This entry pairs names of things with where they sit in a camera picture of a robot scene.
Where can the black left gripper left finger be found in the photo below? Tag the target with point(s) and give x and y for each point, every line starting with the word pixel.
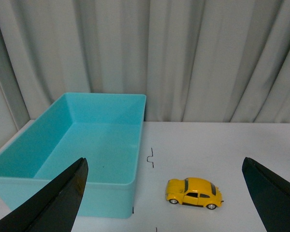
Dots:
pixel 53 208

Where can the turquoise plastic storage bin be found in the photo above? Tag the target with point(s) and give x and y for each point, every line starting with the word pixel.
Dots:
pixel 105 129

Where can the yellow beetle toy car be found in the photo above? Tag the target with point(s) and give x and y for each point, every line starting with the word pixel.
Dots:
pixel 193 191

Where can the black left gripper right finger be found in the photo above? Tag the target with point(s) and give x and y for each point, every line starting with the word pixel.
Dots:
pixel 270 194

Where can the grey pleated curtain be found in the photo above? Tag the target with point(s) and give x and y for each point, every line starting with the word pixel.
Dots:
pixel 195 60

